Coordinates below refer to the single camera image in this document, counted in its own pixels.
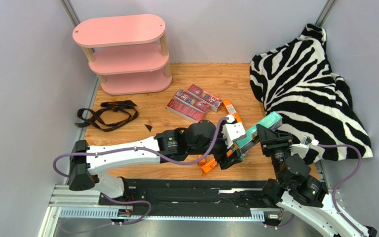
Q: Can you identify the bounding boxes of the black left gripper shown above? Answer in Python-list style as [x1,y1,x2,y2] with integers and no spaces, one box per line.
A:
[188,121,242,170]

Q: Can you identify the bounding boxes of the teal silver toothpaste box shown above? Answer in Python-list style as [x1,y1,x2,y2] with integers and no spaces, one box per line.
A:
[234,112,283,155]

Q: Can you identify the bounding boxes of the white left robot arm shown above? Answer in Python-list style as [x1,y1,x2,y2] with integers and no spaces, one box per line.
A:
[68,119,246,198]

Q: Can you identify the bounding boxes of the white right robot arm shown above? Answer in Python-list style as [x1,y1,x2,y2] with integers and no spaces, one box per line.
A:
[256,124,377,237]

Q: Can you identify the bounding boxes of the pink three-tier shelf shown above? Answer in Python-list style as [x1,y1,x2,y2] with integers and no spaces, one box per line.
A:
[72,14,172,95]

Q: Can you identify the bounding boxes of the orange toothpaste box diagonal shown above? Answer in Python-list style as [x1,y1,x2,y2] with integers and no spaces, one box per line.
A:
[201,150,234,175]

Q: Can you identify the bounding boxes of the orange toothpaste box upright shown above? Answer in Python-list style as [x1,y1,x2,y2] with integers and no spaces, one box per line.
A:
[197,155,206,165]

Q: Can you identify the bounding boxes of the orange toothpaste box far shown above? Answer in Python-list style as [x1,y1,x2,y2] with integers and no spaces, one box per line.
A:
[223,99,242,123]

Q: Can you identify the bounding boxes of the red toothpaste box back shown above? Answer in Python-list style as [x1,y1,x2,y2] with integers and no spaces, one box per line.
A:
[187,84,223,112]

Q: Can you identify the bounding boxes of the red toothpaste box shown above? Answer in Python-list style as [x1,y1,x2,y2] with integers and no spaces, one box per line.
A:
[166,99,205,123]
[187,84,223,112]
[174,89,210,114]

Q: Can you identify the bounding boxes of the red toothpaste box front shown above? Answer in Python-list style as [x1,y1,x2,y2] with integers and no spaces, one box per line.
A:
[166,99,205,123]

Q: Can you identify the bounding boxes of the zebra print cloth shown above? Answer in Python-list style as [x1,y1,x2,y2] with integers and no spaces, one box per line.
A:
[250,24,374,164]

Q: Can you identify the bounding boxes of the red toothpaste box middle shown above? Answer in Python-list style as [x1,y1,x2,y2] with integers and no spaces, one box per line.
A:
[174,89,210,114]

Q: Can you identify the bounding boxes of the small black triangle piece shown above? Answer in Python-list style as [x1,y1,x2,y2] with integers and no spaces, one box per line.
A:
[145,124,152,132]

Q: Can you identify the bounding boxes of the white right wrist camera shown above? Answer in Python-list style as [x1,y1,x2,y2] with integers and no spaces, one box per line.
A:
[290,136,319,158]

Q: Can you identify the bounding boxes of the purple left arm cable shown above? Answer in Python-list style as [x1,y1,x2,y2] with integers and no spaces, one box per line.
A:
[52,117,229,228]

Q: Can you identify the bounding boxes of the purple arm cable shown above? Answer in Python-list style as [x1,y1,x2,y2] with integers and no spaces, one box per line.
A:
[52,117,229,228]
[314,143,371,237]

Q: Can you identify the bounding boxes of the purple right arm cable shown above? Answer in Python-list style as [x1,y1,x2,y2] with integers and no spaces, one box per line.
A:
[314,143,371,237]

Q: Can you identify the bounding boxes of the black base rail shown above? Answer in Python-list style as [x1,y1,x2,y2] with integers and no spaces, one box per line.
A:
[48,178,308,223]

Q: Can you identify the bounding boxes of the black orange strap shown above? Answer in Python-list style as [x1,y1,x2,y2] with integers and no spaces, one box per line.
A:
[75,100,140,132]

